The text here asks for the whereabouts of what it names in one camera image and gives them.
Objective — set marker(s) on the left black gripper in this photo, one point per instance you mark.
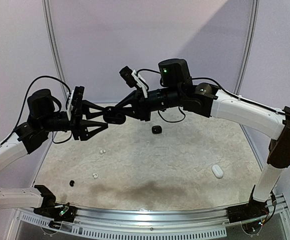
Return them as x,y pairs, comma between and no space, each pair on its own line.
79,125

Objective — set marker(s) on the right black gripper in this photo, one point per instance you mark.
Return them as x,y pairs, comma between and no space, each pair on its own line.
143,107

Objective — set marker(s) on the black earbud charging case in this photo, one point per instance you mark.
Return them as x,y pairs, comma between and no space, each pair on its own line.
114,118

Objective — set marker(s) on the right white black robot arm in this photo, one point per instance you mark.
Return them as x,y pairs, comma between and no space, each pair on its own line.
212,100

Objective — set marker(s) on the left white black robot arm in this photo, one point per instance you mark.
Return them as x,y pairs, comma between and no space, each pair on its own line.
27,137

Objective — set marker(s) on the white earbud charging case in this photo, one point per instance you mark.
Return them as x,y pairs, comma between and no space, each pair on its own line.
217,171

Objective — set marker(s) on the black earbud bottom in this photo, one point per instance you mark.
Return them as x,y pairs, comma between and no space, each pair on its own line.
71,183

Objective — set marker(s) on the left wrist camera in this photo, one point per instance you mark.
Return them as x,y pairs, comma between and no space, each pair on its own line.
74,102

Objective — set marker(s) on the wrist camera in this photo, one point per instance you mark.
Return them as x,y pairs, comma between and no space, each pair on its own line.
74,102
133,79

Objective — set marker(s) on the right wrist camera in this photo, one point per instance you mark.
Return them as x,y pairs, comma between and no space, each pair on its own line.
133,79

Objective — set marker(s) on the aluminium front rail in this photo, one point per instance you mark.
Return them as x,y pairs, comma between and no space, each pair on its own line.
108,224

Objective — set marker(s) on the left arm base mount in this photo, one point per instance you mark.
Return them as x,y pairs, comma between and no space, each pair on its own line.
51,209

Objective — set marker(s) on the right aluminium frame post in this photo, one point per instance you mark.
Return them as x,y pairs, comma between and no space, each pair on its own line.
248,44

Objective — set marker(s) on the aluminium frame post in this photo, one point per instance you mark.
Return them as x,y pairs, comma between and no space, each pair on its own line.
46,4
248,44

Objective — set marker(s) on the left aluminium frame post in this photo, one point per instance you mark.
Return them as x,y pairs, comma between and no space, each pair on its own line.
46,4

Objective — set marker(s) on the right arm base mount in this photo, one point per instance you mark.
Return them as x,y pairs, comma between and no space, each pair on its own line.
253,209

